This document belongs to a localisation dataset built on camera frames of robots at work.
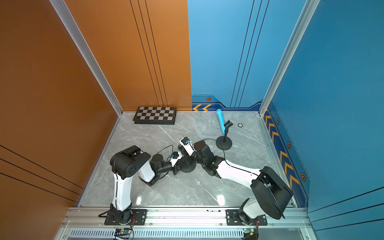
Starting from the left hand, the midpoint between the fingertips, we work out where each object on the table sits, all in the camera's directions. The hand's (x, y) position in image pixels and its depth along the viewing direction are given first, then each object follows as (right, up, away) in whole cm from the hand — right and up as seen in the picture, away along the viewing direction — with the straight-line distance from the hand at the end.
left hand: (187, 159), depth 91 cm
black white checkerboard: (-26, +29, +24) cm, 46 cm away
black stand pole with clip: (+23, +21, -5) cm, 32 cm away
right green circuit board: (+31, -30, -21) cm, 48 cm away
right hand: (-1, +8, -8) cm, 11 cm away
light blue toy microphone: (+23, +30, +24) cm, 46 cm away
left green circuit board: (-31, -31, -19) cm, 48 cm away
